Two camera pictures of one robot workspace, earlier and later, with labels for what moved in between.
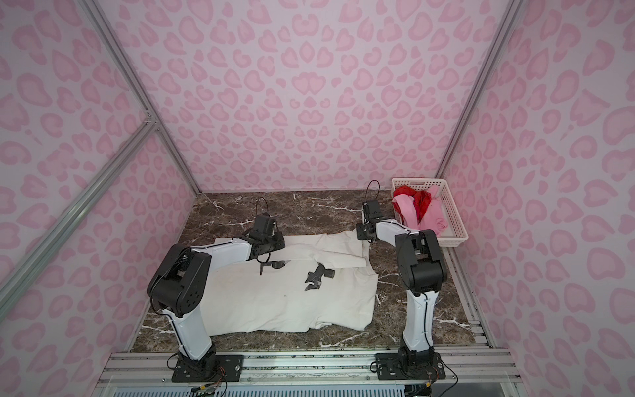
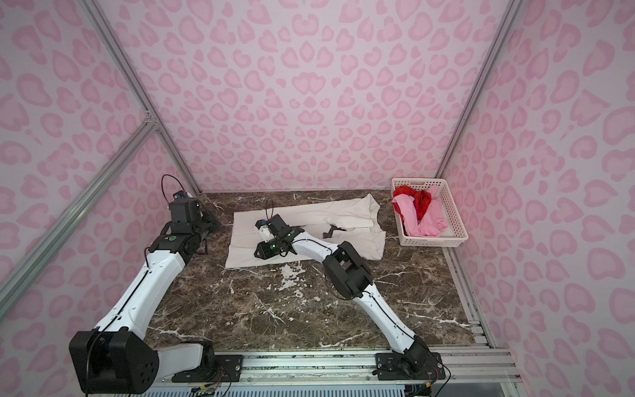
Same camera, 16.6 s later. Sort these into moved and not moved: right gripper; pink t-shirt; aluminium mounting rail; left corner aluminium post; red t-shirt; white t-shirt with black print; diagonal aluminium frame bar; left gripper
Moved: white t-shirt with black print; right gripper; left gripper
Not moved: red t-shirt; aluminium mounting rail; pink t-shirt; diagonal aluminium frame bar; left corner aluminium post
